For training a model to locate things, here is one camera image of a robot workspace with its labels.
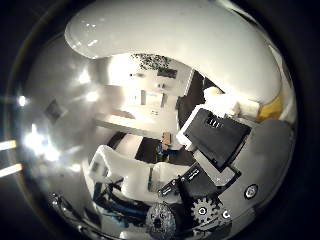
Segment white yellow spray bottle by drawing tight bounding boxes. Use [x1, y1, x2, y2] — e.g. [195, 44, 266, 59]
[64, 0, 298, 125]

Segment green leafy plant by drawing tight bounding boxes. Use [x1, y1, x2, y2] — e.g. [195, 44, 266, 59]
[130, 52, 172, 72]

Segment dark wall picture frame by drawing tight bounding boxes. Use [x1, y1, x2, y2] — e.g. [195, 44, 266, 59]
[156, 67, 179, 80]

